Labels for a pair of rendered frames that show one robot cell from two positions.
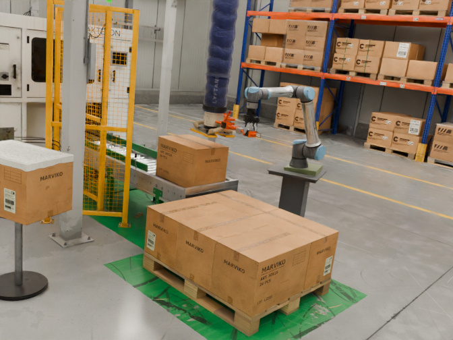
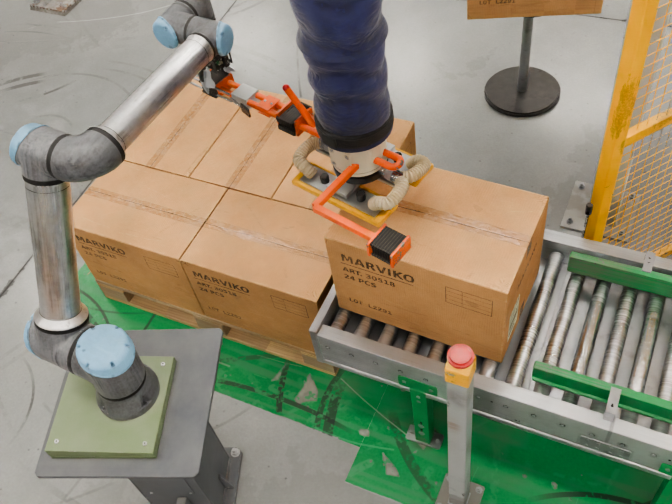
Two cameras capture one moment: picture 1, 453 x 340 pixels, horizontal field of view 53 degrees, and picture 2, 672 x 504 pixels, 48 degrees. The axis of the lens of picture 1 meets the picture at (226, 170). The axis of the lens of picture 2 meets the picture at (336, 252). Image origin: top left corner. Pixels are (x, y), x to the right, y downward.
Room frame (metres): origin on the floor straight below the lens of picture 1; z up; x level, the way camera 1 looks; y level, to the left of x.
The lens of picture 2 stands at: (5.80, -0.22, 2.76)
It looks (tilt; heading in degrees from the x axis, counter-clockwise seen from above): 51 degrees down; 171
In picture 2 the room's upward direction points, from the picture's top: 11 degrees counter-clockwise
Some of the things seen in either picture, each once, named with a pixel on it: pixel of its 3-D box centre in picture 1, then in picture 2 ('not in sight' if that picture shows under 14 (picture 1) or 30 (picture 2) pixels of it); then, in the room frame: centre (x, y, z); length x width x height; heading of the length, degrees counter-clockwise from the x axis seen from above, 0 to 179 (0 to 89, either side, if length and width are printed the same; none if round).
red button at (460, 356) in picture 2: not in sight; (460, 358); (4.88, 0.20, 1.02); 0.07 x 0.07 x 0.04
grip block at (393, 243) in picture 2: not in sight; (388, 245); (4.59, 0.12, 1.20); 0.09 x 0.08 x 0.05; 124
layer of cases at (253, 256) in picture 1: (239, 241); (250, 202); (3.45, -0.17, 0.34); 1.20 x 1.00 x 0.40; 47
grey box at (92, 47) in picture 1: (87, 60); not in sight; (3.96, 1.28, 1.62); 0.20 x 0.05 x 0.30; 47
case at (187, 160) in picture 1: (191, 161); (437, 255); (4.35, 0.35, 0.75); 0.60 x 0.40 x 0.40; 45
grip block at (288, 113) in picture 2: (227, 125); (295, 117); (3.99, 0.03, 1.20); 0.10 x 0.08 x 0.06; 124
